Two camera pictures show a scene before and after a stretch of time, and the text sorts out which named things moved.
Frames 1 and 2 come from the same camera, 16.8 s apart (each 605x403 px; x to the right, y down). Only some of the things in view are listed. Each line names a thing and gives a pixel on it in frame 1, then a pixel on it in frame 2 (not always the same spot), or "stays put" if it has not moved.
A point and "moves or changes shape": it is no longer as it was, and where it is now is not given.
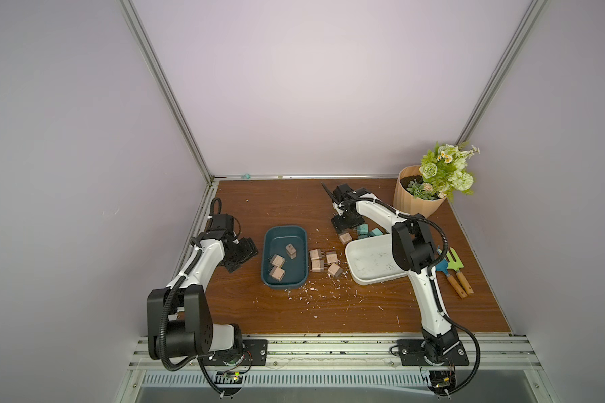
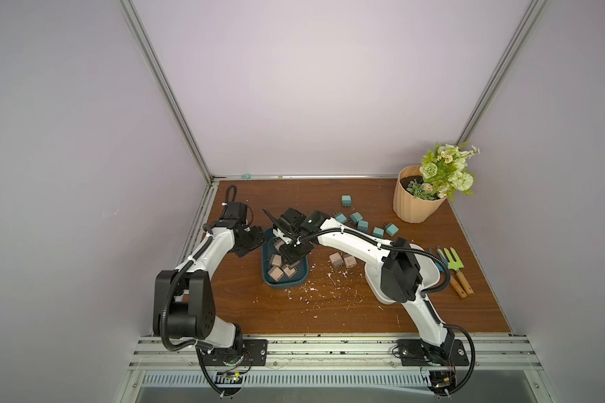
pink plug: (277, 260) stays put
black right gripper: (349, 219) to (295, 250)
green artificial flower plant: (444, 172) stays put
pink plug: (276, 273) stays put
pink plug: (291, 251) moves or changes shape
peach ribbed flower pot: (407, 203) stays put
